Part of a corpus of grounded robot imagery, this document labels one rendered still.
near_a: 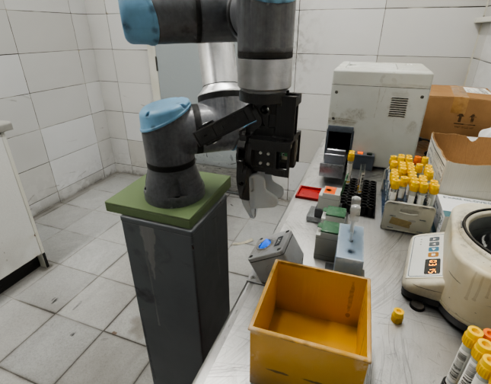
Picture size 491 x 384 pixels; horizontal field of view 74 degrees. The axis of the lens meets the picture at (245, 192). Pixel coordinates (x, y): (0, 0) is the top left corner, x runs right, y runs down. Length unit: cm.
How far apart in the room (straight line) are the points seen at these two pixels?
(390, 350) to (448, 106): 111
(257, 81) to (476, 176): 57
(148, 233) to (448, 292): 62
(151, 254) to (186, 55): 203
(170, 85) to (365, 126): 197
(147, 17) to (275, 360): 47
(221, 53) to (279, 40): 36
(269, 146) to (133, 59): 263
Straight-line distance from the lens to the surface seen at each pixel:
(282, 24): 45
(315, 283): 50
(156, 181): 78
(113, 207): 86
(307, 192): 92
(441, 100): 149
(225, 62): 79
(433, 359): 56
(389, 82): 108
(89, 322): 187
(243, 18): 45
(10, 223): 210
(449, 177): 85
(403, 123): 110
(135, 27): 52
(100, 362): 170
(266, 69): 44
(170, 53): 276
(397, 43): 239
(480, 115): 151
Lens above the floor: 128
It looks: 26 degrees down
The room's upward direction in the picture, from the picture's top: straight up
